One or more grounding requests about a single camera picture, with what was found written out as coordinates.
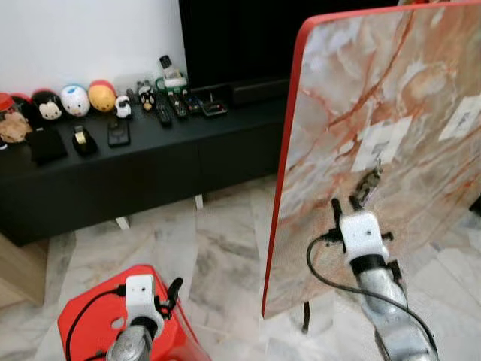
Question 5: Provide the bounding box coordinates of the small black box device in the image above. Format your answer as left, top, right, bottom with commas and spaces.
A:
201, 96, 228, 118

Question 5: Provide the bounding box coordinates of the black square pad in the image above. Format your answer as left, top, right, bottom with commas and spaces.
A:
26, 128, 69, 165

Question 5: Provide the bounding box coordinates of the yellow and red plush toy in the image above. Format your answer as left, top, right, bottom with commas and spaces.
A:
88, 80, 119, 113

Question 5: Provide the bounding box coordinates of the white adhesive wall hook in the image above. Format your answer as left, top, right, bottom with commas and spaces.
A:
353, 117, 413, 172
438, 94, 481, 142

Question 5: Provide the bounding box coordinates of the brown and red plush toy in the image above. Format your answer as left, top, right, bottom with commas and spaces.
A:
0, 92, 32, 145

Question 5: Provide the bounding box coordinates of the black remote control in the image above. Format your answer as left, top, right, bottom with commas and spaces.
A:
169, 92, 189, 120
185, 92, 204, 114
154, 102, 174, 127

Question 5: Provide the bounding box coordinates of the key bunch with purple shield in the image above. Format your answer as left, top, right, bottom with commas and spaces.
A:
352, 167, 384, 209

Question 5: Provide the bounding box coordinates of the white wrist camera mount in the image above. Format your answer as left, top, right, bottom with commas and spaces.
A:
125, 275, 157, 320
340, 211, 383, 260

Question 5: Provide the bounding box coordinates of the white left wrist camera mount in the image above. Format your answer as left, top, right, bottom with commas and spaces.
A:
125, 275, 157, 320

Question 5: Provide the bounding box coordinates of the black mouse plush toy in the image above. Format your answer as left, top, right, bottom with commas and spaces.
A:
30, 89, 65, 122

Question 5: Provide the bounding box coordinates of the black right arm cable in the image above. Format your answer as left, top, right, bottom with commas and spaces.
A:
306, 229, 440, 356

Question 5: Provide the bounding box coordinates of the green and white gadget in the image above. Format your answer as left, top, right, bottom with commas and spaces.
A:
156, 54, 189, 92

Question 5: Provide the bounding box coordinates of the marble folding table red edge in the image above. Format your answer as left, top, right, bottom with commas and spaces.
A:
262, 0, 481, 333

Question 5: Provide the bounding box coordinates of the small black figure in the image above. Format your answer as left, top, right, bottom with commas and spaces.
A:
138, 81, 158, 113

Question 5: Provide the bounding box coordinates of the black TV console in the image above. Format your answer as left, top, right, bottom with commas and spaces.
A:
0, 81, 292, 246

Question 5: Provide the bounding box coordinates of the black tape dispenser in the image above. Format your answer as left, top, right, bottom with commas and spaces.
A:
71, 124, 99, 157

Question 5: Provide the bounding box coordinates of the small black case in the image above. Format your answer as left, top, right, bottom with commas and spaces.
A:
107, 120, 133, 147

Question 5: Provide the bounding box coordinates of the black soundbar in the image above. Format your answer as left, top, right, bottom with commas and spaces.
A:
231, 77, 292, 106

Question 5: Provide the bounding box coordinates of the red plastic stool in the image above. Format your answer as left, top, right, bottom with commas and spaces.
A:
58, 263, 211, 361

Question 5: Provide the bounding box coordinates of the black television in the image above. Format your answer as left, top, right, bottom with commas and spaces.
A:
179, 0, 399, 91

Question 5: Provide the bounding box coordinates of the small white plush toy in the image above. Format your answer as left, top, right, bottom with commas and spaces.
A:
114, 95, 133, 120

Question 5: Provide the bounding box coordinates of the wooden furniture corner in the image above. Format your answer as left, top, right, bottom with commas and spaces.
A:
0, 233, 50, 306

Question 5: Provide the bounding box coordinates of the white and blue plush toy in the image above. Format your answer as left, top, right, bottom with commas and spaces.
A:
60, 84, 92, 118

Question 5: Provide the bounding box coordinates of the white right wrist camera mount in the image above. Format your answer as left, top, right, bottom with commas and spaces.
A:
340, 211, 383, 260

